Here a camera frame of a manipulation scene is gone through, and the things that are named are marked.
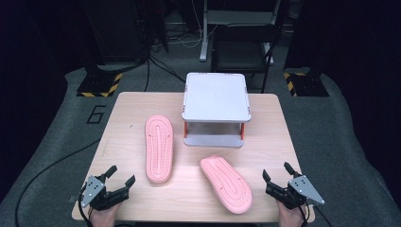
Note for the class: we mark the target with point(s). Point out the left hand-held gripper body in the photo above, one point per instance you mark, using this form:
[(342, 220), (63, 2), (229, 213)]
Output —
[(94, 192)]

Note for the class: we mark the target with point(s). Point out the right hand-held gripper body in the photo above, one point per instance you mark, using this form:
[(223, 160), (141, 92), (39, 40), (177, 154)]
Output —
[(296, 190)]

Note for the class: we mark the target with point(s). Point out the pink slipper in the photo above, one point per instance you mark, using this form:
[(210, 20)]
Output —
[(158, 148), (227, 184)]

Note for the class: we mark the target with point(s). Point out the white two-tier shoe rack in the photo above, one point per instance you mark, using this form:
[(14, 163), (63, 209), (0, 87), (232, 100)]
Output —
[(216, 101)]

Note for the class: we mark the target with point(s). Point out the person's left hand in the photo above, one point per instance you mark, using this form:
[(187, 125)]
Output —
[(105, 217)]

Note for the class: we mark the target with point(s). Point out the person's right hand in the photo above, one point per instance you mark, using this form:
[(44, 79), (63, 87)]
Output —
[(290, 217)]

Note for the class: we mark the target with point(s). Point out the grey tape piece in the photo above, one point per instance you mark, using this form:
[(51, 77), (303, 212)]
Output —
[(74, 199)]

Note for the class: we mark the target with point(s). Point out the black stand base striped tape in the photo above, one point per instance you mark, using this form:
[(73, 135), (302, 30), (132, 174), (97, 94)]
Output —
[(307, 85), (99, 85)]

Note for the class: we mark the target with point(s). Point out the black folding chair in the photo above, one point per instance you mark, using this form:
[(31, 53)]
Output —
[(241, 50)]

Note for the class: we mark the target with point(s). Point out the dark equipment cabinet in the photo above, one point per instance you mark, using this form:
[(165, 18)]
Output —
[(116, 28)]

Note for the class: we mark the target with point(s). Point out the white metal desk frame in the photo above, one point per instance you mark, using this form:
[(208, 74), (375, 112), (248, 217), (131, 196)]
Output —
[(205, 34)]

